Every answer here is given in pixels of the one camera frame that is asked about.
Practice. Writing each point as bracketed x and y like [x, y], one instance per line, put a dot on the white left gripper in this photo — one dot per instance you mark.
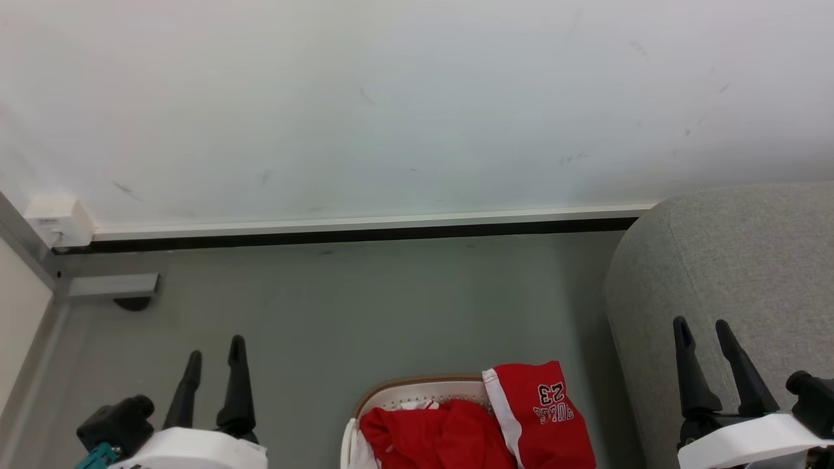
[189, 453]

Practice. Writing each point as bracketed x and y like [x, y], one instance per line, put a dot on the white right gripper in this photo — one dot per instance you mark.
[749, 440]

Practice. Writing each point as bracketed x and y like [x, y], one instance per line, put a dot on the red shorts with number 23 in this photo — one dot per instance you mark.
[554, 446]

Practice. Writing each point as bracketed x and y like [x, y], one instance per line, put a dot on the plain red shirt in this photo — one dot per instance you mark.
[443, 436]

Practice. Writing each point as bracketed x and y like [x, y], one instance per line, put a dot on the grey fabric sofa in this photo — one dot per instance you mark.
[749, 260]

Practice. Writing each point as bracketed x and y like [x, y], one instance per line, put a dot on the black round foot pad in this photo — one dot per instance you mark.
[133, 303]

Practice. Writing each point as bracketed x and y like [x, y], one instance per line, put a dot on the white basket with brown rim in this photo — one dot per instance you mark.
[417, 391]

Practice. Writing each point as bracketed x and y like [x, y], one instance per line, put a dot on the white baseboard with black strip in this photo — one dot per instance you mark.
[358, 229]

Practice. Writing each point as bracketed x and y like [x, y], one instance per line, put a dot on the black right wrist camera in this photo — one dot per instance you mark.
[814, 400]

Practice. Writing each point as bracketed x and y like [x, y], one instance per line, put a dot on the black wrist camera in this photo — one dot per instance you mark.
[814, 400]
[117, 423]

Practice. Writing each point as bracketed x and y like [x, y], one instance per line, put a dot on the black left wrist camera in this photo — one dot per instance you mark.
[117, 423]

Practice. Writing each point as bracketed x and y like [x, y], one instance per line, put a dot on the grey partition frame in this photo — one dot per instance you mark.
[32, 257]

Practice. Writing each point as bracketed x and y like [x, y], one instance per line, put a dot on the white wall box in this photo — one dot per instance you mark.
[58, 221]

